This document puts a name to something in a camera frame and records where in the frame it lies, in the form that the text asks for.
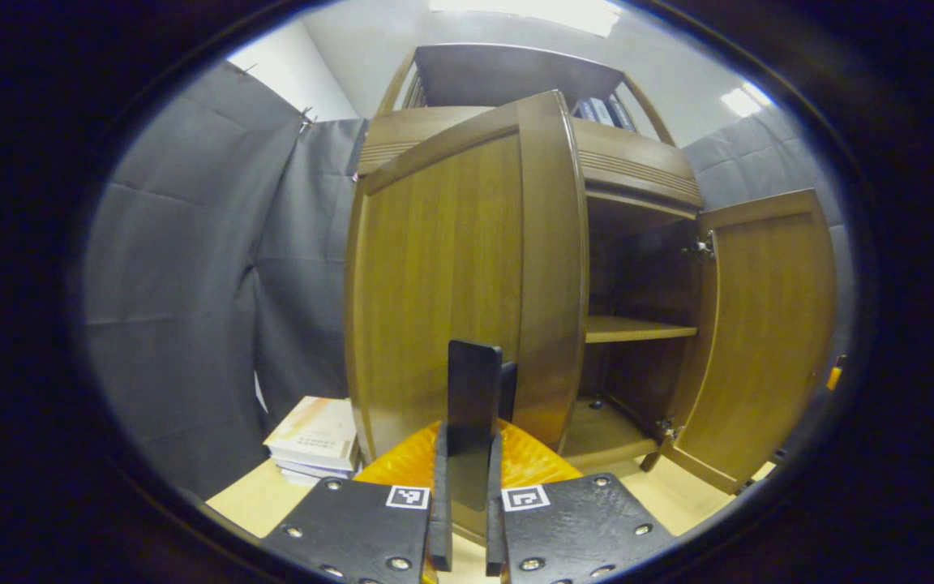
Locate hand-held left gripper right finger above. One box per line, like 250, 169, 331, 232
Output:
485, 418, 679, 584

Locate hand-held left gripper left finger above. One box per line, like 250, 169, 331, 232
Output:
260, 420, 453, 584

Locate wooden shoe cabinet door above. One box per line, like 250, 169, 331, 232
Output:
344, 89, 591, 546
641, 188, 839, 496

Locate wooden double-door shoe cabinet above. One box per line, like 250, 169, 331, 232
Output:
356, 42, 707, 479

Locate thin white book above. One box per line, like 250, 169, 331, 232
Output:
279, 466, 358, 487
271, 454, 357, 479

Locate beige cover book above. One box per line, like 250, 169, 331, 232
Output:
264, 396, 359, 470

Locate small ceiling light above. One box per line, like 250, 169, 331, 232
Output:
720, 81, 772, 118

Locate black backdrop cloth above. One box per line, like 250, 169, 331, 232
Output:
82, 61, 853, 500

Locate large rectangular ceiling light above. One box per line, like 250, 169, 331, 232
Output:
428, 0, 623, 37

